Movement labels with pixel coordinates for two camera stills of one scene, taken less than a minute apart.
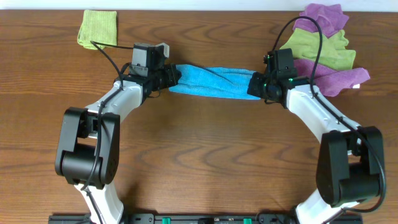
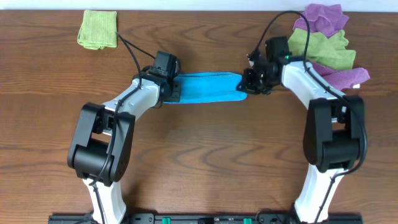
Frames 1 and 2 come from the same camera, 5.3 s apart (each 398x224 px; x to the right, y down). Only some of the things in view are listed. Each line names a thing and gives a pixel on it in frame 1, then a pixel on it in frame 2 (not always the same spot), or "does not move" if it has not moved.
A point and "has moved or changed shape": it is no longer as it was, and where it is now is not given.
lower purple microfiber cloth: (329, 82) does not move
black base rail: (199, 218) does not move
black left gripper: (171, 76) → (175, 89)
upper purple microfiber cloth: (331, 18) does not move
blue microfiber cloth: (216, 81) has moved or changed shape
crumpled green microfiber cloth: (334, 55) does not move
